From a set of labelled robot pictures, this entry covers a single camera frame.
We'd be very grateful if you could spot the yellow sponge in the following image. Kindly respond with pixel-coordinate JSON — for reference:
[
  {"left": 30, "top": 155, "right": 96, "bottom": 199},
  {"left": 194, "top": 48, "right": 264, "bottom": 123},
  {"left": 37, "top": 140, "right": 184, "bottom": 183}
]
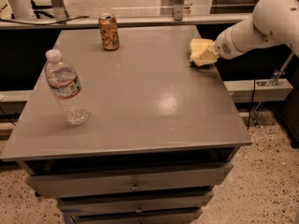
[{"left": 190, "top": 38, "right": 214, "bottom": 63}]

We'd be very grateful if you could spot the lower grey side rail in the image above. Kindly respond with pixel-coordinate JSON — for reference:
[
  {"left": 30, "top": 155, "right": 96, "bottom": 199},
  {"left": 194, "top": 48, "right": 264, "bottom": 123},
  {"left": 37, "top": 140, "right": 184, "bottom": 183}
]
[{"left": 224, "top": 78, "right": 293, "bottom": 103}]

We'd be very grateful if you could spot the grey drawer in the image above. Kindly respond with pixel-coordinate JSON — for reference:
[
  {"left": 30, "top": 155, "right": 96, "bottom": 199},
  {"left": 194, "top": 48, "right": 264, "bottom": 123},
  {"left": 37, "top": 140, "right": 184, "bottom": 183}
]
[
  {"left": 58, "top": 189, "right": 213, "bottom": 216},
  {"left": 27, "top": 162, "right": 233, "bottom": 198},
  {"left": 75, "top": 207, "right": 202, "bottom": 224}
]

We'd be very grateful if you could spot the clear plastic water bottle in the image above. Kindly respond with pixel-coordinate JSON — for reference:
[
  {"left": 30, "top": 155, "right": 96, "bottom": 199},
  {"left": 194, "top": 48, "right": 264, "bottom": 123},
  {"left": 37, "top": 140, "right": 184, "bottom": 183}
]
[{"left": 44, "top": 49, "right": 91, "bottom": 125}]

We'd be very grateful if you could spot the black cable on rail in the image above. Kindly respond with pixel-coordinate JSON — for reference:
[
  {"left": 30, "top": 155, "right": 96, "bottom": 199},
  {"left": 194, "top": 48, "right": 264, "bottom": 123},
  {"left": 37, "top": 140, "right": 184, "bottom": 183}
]
[{"left": 0, "top": 15, "right": 91, "bottom": 26}]

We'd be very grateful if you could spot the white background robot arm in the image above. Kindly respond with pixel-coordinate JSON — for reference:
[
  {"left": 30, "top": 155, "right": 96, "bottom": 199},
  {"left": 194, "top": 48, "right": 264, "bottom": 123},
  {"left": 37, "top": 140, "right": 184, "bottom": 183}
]
[{"left": 7, "top": 0, "right": 35, "bottom": 20}]

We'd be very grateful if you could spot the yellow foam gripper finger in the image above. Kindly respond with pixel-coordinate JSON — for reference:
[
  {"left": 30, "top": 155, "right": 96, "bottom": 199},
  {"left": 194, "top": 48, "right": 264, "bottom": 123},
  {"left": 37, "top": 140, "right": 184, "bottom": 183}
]
[{"left": 190, "top": 42, "right": 218, "bottom": 66}]

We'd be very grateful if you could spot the middle grey drawer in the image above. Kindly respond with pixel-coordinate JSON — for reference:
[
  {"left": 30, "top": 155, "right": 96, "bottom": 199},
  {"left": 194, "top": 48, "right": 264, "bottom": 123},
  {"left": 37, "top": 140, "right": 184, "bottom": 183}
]
[{"left": 58, "top": 189, "right": 213, "bottom": 216}]

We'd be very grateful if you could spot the grey metal rail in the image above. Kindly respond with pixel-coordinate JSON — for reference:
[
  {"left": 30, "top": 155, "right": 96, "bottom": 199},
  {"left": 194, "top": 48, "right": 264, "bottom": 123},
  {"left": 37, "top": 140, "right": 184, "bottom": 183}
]
[{"left": 0, "top": 13, "right": 250, "bottom": 31}]

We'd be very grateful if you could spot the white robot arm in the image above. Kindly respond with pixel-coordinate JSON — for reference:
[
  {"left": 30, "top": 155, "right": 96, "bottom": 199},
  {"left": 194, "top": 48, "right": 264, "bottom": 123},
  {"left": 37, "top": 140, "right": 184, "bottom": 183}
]
[{"left": 190, "top": 0, "right": 299, "bottom": 66}]

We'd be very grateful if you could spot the grey drawer cabinet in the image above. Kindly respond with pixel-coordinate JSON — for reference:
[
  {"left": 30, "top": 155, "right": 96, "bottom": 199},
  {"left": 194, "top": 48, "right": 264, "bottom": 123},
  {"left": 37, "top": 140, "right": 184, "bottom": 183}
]
[{"left": 0, "top": 25, "right": 252, "bottom": 224}]

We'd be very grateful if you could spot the top grey drawer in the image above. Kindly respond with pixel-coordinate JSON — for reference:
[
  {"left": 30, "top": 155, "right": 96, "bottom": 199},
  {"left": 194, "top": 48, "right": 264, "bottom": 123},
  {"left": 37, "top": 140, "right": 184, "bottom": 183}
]
[{"left": 27, "top": 162, "right": 233, "bottom": 198}]

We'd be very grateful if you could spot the metal bracket on rail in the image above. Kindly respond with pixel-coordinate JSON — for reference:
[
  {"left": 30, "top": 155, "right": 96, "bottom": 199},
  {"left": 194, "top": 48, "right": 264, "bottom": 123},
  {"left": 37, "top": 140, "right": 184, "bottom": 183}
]
[{"left": 174, "top": 0, "right": 184, "bottom": 21}]

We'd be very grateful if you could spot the orange soda can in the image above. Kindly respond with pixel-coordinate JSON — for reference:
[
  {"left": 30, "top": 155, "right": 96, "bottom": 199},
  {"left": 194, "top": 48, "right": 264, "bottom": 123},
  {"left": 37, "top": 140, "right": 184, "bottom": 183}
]
[{"left": 99, "top": 13, "right": 120, "bottom": 50}]

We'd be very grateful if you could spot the bottom grey drawer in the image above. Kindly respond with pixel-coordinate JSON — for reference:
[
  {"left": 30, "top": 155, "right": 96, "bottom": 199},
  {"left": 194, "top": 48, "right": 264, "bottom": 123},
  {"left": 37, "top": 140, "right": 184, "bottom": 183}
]
[{"left": 75, "top": 207, "right": 202, "bottom": 224}]

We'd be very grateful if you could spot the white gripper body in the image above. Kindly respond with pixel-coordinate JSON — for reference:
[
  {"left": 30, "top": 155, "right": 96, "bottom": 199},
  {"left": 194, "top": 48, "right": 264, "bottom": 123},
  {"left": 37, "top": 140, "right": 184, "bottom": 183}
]
[{"left": 215, "top": 28, "right": 241, "bottom": 60}]

